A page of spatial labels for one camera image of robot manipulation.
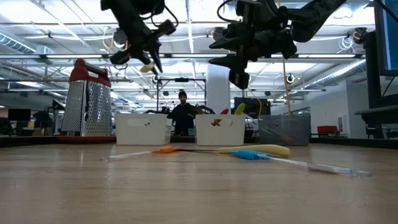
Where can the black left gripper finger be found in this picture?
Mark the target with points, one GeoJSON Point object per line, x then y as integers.
{"type": "Point", "coordinates": [143, 57]}
{"type": "Point", "coordinates": [157, 53]}

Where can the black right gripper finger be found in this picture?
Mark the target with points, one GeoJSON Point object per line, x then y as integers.
{"type": "Point", "coordinates": [231, 39]}
{"type": "Point", "coordinates": [230, 61]}

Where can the lime green silicone spoon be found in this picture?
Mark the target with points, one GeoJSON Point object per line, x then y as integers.
{"type": "Point", "coordinates": [239, 109]}

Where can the red silicone spoon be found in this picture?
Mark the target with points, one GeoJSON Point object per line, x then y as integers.
{"type": "Point", "coordinates": [224, 111]}

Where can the white plastic bin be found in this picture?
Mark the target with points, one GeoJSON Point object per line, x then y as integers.
{"type": "Point", "coordinates": [143, 133]}
{"type": "Point", "coordinates": [220, 135]}

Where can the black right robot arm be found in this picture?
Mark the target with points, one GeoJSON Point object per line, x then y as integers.
{"type": "Point", "coordinates": [311, 18]}

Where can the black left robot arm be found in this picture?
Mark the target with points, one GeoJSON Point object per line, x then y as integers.
{"type": "Point", "coordinates": [124, 15]}

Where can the black background box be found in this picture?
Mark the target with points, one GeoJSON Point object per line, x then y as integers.
{"type": "Point", "coordinates": [248, 107]}

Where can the steel box grater red trim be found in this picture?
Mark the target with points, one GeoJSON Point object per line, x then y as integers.
{"type": "Point", "coordinates": [93, 105]}

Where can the person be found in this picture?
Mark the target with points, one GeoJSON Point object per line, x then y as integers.
{"type": "Point", "coordinates": [183, 118]}

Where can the gray translucent plastic bin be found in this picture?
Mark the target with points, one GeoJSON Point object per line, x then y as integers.
{"type": "Point", "coordinates": [284, 130]}

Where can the red background container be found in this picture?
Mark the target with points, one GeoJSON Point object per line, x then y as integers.
{"type": "Point", "coordinates": [327, 129]}

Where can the black computer monitor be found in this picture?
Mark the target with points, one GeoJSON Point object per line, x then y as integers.
{"type": "Point", "coordinates": [388, 37]}

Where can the gray computer desk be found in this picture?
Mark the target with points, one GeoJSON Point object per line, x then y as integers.
{"type": "Point", "coordinates": [379, 115]}

